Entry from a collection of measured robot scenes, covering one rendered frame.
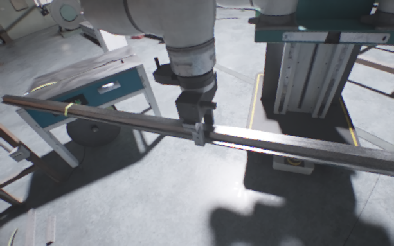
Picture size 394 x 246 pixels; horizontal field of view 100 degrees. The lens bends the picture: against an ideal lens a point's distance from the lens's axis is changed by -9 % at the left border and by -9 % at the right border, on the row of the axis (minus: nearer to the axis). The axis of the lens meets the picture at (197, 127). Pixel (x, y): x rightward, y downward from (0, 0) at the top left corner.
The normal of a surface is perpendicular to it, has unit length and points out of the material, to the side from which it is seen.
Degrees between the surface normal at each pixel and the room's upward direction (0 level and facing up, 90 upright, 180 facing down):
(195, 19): 95
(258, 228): 0
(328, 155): 75
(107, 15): 92
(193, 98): 0
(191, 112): 90
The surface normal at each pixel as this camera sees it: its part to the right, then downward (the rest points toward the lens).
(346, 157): -0.37, 0.48
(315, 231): -0.15, -0.71
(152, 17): -0.56, 0.68
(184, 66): -0.35, 0.69
